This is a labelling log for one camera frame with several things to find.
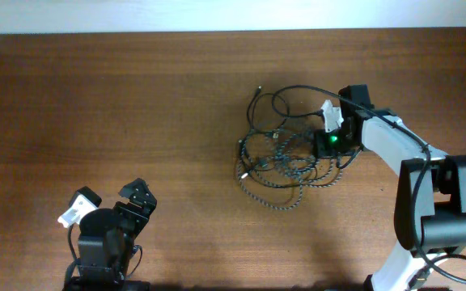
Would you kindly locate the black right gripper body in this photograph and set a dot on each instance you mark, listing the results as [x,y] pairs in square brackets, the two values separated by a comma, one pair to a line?
[334,143]

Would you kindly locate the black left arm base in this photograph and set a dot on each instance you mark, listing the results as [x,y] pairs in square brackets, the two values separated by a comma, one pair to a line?
[128,285]

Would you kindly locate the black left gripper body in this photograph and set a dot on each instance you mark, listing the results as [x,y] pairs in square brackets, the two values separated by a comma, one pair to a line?
[133,208]

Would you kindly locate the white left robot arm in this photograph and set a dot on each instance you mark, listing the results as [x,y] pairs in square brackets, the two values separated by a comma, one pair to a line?
[102,240]

